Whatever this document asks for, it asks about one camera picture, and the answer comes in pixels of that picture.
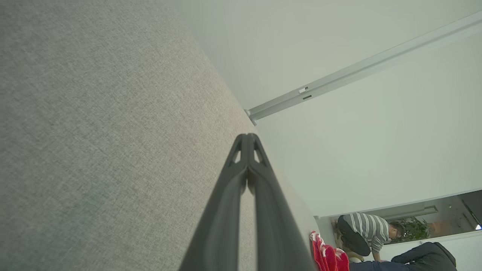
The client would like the green potted plant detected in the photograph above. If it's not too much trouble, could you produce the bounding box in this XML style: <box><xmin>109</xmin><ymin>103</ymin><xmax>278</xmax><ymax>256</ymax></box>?
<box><xmin>392</xmin><ymin>216</ymin><xmax>430</xmax><ymax>242</ymax></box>

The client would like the grey partition post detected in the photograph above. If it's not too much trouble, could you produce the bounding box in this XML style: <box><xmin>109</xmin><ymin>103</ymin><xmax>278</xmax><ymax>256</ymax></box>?
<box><xmin>244</xmin><ymin>11</ymin><xmax>482</xmax><ymax>117</ymax></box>
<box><xmin>247</xmin><ymin>21</ymin><xmax>482</xmax><ymax>126</ymax></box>

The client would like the person in dark jacket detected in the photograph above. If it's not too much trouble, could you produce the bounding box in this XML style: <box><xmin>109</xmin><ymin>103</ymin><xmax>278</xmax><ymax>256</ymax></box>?
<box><xmin>349</xmin><ymin>242</ymin><xmax>458</xmax><ymax>271</ymax></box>

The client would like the red Bulls basketball jersey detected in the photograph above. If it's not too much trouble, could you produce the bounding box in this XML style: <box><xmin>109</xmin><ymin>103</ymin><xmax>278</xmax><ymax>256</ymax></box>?
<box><xmin>310</xmin><ymin>231</ymin><xmax>350</xmax><ymax>271</ymax></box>

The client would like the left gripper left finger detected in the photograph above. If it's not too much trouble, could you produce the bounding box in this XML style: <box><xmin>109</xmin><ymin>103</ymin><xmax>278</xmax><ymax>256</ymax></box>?
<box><xmin>179</xmin><ymin>134</ymin><xmax>250</xmax><ymax>271</ymax></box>

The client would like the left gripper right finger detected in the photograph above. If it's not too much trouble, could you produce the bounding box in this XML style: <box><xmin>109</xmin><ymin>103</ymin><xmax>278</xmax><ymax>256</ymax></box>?
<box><xmin>247</xmin><ymin>133</ymin><xmax>317</xmax><ymax>271</ymax></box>

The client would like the person in striped shirt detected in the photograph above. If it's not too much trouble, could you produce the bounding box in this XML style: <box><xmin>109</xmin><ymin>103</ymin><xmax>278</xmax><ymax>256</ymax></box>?
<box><xmin>336</xmin><ymin>212</ymin><xmax>406</xmax><ymax>263</ymax></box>

